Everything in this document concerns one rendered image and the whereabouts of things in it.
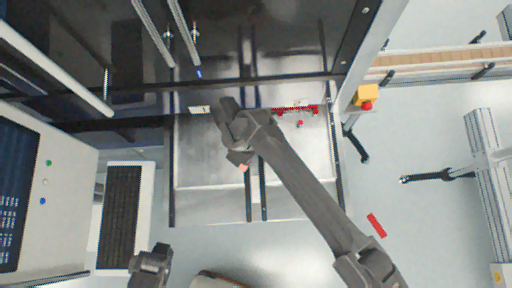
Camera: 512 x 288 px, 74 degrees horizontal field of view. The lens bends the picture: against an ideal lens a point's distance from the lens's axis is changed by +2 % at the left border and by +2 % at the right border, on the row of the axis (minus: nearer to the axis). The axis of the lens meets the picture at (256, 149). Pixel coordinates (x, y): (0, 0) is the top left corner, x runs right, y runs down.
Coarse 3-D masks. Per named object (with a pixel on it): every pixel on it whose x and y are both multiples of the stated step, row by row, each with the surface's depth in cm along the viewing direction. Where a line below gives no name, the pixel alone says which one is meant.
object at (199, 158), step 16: (208, 112) 134; (176, 128) 132; (192, 128) 132; (208, 128) 132; (176, 144) 130; (192, 144) 131; (208, 144) 130; (176, 160) 128; (192, 160) 129; (208, 160) 129; (224, 160) 128; (176, 176) 127; (192, 176) 127; (208, 176) 127; (224, 176) 127; (240, 176) 127
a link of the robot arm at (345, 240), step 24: (264, 120) 74; (264, 144) 70; (288, 144) 71; (288, 168) 68; (312, 192) 65; (312, 216) 65; (336, 216) 63; (336, 240) 62; (360, 240) 61; (336, 264) 59
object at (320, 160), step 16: (304, 112) 132; (320, 112) 132; (288, 128) 131; (304, 128) 131; (320, 128) 130; (304, 144) 129; (320, 144) 129; (304, 160) 127; (320, 160) 127; (272, 176) 126; (320, 176) 126
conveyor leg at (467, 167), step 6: (504, 150) 150; (510, 150) 146; (492, 156) 157; (498, 156) 153; (504, 156) 150; (510, 156) 147; (468, 162) 177; (456, 168) 187; (462, 168) 181; (468, 168) 177; (450, 174) 194; (456, 174) 189
